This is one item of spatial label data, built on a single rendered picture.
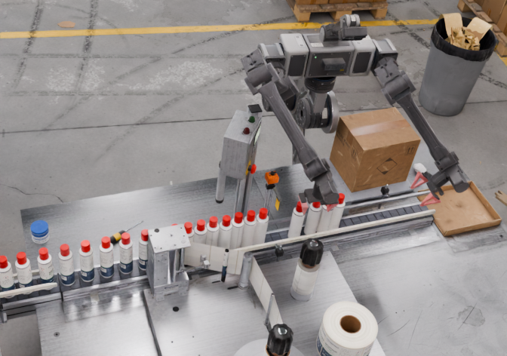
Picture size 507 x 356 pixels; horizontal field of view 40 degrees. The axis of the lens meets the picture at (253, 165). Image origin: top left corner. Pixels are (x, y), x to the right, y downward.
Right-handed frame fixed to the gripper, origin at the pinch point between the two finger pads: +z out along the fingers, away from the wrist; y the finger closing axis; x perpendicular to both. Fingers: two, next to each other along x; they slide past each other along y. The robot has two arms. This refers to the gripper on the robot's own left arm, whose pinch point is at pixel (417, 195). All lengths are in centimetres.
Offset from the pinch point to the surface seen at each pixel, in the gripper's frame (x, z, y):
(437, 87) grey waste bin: 159, -4, -180
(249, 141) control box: -74, 22, -9
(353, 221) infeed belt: 6.6, 32.9, -14.5
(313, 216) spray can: -19.4, 37.2, -9.3
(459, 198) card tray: 55, -1, -24
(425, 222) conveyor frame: 34.1, 13.1, -10.4
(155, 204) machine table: -55, 90, -41
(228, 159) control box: -73, 34, -11
